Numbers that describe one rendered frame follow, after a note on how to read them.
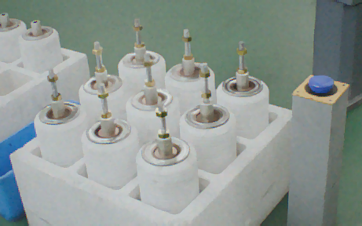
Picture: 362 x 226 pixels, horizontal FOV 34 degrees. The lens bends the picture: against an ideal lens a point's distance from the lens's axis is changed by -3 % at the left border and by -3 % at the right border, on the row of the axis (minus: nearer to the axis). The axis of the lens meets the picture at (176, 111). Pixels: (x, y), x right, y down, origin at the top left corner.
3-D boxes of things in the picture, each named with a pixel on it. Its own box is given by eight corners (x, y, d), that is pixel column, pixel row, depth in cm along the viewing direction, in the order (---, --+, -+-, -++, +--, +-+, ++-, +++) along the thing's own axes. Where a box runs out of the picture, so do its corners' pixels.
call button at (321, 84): (314, 82, 97) (315, 71, 96) (337, 89, 95) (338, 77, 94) (304, 93, 94) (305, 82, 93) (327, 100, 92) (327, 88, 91)
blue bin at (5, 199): (76, 140, 144) (68, 97, 138) (110, 154, 138) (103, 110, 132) (-20, 208, 124) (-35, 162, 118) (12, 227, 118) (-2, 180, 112)
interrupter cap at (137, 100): (126, 96, 110) (126, 92, 110) (166, 87, 112) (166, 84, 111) (137, 116, 104) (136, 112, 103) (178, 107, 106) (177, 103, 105)
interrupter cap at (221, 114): (191, 133, 98) (190, 130, 97) (180, 111, 104) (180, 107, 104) (235, 125, 99) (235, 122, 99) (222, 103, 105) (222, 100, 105)
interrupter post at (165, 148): (155, 155, 93) (153, 137, 92) (163, 147, 95) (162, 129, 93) (167, 159, 92) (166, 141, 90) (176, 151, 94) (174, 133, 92)
